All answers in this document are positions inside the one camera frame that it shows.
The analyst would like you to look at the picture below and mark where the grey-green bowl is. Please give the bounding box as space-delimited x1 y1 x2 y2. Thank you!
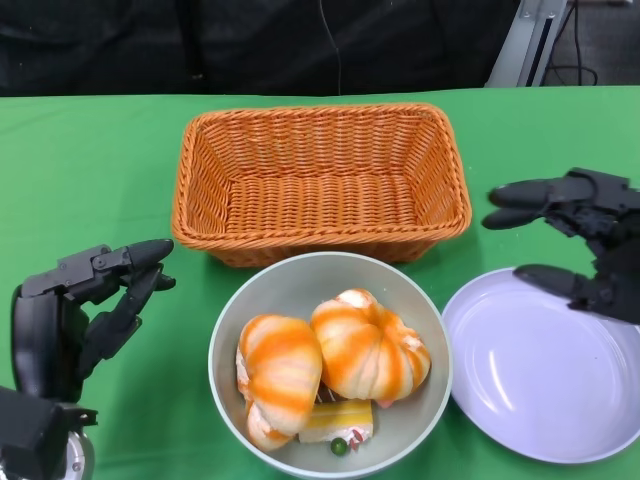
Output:
207 251 454 476

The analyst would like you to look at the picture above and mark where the round orange striped bread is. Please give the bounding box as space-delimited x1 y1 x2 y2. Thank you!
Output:
309 288 432 408

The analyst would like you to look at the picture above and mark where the lavender plate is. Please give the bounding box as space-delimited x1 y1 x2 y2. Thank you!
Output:
440 267 640 464

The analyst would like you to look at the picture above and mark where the black curtain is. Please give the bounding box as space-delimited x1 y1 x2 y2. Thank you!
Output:
0 0 519 97

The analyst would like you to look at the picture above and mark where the elongated orange striped bread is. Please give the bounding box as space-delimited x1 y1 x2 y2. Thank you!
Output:
234 313 324 453

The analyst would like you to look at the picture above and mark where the black floor cable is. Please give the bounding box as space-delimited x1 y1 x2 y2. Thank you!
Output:
547 0 600 86

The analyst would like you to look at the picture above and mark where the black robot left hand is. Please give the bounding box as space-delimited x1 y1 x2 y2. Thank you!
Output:
10 238 177 402

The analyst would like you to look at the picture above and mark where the orange wicker basket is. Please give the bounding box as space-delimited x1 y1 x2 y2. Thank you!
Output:
170 102 474 269

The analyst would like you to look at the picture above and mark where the grey metal stand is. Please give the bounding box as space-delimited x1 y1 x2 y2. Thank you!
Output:
484 0 571 89

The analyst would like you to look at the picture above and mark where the yellow cake slice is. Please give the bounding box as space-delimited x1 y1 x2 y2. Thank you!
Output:
298 398 375 457

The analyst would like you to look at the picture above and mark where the green tablecloth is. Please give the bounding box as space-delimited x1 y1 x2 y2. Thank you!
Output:
0 84 640 480

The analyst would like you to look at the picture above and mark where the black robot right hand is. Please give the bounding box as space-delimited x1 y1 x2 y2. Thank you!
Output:
481 167 640 326

